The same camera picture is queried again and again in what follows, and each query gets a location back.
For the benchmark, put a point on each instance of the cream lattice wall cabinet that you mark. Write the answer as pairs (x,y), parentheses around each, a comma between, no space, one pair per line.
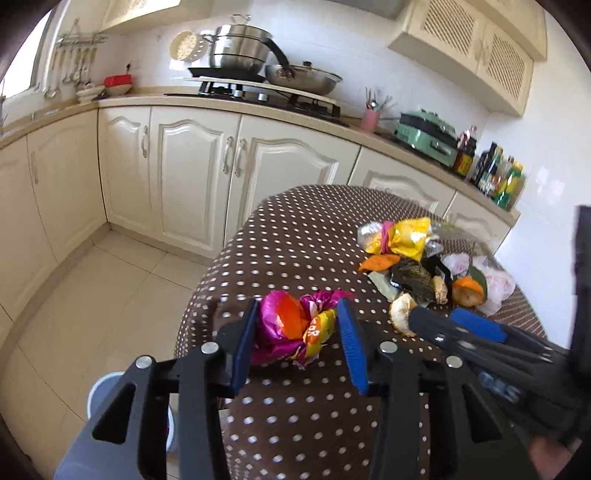
(461,37)

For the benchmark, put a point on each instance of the brown dried peel piece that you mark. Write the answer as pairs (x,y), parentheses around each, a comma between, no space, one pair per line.
(440,288)

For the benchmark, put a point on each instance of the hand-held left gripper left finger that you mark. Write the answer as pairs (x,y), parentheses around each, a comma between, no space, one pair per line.
(242,350)

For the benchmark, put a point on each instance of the magenta orange snack wrapper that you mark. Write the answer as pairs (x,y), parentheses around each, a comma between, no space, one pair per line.
(277,332)

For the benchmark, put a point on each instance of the orange mandarin peel cup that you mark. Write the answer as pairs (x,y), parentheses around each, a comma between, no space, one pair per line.
(466,290)

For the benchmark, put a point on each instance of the dark soy sauce bottle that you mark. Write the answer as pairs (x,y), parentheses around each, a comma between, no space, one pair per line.
(464,159)

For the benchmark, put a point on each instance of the curled mandarin peel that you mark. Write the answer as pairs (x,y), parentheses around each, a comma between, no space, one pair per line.
(401,314)

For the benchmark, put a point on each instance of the pale green wrapper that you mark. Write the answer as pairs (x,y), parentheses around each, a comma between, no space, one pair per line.
(381,281)

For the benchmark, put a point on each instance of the steel wok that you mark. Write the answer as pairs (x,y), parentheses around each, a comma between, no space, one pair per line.
(304,81)

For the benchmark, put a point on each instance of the hanging utensil rack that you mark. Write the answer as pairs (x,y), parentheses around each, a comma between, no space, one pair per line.
(76,57)

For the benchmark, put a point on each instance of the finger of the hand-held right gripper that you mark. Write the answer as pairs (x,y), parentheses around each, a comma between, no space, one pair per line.
(438,330)
(478,323)

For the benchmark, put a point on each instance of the brown polka dot tablecloth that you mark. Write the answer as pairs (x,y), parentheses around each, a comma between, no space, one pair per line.
(300,230)

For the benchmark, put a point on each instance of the silver foil wrapper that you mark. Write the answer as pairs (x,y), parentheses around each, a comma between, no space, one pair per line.
(369,235)

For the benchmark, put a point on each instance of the steel stockpot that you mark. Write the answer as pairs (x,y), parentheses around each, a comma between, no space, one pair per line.
(238,46)

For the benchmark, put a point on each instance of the clear seasoning bottle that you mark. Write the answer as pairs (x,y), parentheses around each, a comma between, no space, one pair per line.
(501,177)

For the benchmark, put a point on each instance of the cream base cabinets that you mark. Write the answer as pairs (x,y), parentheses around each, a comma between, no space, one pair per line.
(184,175)

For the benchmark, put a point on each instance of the pink utensil holder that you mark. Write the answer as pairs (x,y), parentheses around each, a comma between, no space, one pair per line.
(369,121)

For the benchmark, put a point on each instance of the white dish stack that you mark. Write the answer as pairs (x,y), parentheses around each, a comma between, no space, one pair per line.
(90,93)

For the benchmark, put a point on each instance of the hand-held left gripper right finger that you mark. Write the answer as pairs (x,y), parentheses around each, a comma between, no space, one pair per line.
(353,346)

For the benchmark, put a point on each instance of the dark green oil bottle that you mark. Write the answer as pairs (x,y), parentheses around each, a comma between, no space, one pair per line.
(484,168)

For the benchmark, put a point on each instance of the black snack packet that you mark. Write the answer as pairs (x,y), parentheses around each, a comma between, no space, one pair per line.
(415,281)

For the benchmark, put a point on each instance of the yellow snack wrapper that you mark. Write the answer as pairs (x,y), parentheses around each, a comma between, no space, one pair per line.
(408,237)

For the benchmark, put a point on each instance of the blue trash bin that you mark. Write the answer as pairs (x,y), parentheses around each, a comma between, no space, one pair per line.
(104,392)

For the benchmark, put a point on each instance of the black gas stove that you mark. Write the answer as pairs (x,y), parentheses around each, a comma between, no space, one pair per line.
(295,104)

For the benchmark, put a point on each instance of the cream colander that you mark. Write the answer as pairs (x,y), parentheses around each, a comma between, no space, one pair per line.
(187,46)

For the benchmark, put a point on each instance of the green electric cooker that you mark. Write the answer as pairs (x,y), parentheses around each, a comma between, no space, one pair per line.
(425,138)

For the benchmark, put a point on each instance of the pink plastic bag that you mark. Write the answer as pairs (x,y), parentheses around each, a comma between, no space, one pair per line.
(498,281)

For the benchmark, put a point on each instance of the flat orange peel piece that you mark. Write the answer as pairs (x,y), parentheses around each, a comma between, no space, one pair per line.
(378,263)

